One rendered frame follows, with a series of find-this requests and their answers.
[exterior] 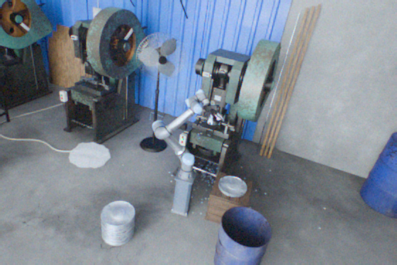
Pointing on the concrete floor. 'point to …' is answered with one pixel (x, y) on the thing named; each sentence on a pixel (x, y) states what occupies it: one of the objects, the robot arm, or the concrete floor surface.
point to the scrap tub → (242, 237)
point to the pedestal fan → (149, 54)
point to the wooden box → (218, 202)
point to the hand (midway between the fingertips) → (218, 122)
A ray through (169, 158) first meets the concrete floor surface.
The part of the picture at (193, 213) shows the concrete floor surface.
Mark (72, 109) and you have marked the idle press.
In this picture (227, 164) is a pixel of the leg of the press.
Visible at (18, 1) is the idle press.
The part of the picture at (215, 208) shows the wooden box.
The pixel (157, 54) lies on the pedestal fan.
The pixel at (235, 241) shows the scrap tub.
